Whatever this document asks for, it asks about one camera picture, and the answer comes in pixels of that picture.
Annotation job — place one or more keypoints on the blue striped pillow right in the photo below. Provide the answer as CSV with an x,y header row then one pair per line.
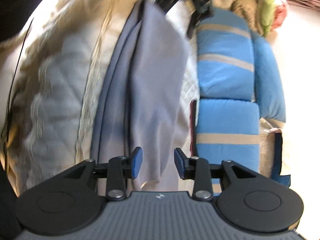
x,y
228,130

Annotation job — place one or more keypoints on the blue striped pillow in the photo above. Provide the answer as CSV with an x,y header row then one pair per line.
x,y
225,60
228,130

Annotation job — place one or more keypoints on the blue-grey fleece sweatpants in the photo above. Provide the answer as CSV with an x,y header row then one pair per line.
x,y
139,103

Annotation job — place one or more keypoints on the plain blue pillow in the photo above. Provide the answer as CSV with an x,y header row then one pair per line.
x,y
269,93

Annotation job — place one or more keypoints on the navy and pink folded cloth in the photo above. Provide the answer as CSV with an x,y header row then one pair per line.
x,y
284,180

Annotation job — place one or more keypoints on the blue striped pillow left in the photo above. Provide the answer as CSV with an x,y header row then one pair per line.
x,y
225,60

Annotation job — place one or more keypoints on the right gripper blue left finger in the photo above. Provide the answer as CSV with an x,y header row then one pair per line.
x,y
136,159

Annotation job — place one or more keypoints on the beige folded comforter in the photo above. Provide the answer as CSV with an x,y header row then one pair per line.
x,y
249,10

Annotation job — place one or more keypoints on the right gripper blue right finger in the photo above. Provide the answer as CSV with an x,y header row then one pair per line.
x,y
181,163

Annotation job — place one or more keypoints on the quilted grey bedspread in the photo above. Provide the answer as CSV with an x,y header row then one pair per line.
x,y
52,73

